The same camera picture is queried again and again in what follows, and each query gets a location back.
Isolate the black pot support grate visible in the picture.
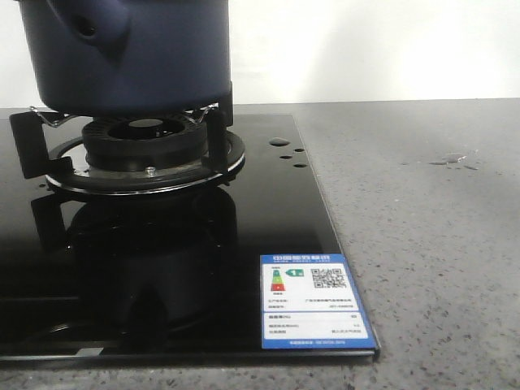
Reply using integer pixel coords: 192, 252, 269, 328
9, 91, 245, 197

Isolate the dark blue pot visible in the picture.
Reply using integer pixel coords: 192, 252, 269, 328
19, 1, 232, 116

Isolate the blue energy label sticker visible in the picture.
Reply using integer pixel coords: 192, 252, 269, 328
260, 253, 377, 352

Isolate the black glass gas stove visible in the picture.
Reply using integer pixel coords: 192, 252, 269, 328
1, 115, 379, 368

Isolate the black gas burner ring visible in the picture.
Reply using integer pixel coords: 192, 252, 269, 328
80, 115, 210, 174

